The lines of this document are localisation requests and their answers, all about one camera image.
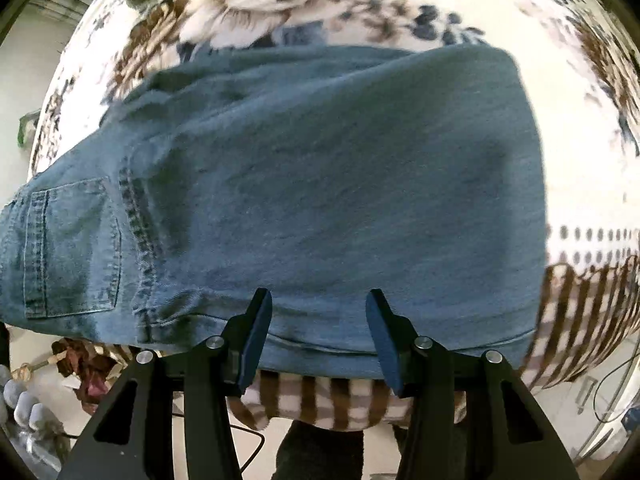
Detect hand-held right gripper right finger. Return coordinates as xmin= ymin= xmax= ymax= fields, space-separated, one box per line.
xmin=365 ymin=288 xmax=581 ymax=480

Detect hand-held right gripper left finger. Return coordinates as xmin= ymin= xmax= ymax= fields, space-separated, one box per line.
xmin=57 ymin=287 xmax=273 ymax=480

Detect blue denim pants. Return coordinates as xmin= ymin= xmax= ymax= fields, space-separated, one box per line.
xmin=0 ymin=44 xmax=549 ymax=380

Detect person's left hand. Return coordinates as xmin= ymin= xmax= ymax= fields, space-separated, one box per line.
xmin=0 ymin=362 xmax=68 ymax=442

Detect person's dark trouser legs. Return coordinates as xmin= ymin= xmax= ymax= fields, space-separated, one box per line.
xmin=276 ymin=419 xmax=417 ymax=480

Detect floral checkered bed blanket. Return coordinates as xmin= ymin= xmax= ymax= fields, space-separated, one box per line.
xmin=27 ymin=0 xmax=640 ymax=433

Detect black cable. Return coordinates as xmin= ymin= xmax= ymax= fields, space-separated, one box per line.
xmin=172 ymin=410 xmax=267 ymax=477

